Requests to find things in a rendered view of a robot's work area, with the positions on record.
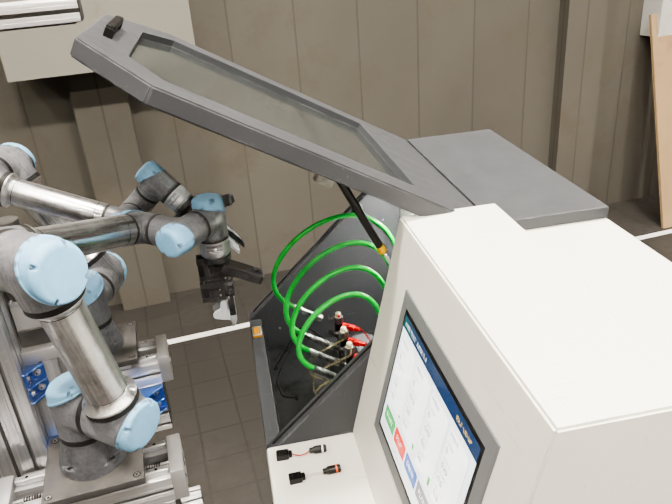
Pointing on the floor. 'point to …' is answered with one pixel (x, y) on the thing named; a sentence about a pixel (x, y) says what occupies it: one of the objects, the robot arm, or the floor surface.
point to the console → (527, 365)
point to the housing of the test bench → (561, 225)
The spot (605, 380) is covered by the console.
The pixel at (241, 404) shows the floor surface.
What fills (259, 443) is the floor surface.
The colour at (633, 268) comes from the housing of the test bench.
